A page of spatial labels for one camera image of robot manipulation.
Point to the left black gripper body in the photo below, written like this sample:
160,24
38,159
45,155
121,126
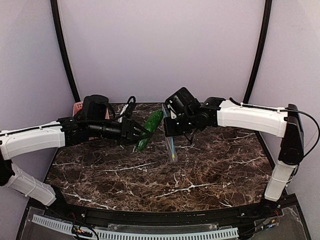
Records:
126,130

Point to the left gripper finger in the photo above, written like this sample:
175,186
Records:
139,130
134,140

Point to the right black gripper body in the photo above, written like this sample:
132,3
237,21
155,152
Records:
171,127

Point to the green cucumber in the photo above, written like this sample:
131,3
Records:
150,125

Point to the pink plastic basket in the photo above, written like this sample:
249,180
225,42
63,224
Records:
79,105

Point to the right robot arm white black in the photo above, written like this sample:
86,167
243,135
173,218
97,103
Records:
187,115

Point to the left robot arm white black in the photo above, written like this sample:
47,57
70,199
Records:
96,119

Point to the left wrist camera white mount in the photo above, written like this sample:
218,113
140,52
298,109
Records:
128,108

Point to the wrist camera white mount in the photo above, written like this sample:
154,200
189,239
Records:
182,102
128,108

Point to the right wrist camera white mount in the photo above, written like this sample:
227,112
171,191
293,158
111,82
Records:
182,102

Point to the white slotted cable duct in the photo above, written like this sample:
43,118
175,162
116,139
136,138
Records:
135,232

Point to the black front rail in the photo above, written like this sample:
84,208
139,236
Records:
234,216

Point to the left black frame post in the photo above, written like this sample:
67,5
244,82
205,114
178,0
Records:
63,50

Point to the black frame post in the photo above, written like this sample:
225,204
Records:
63,50
259,50

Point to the right black frame post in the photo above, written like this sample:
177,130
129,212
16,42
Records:
259,50

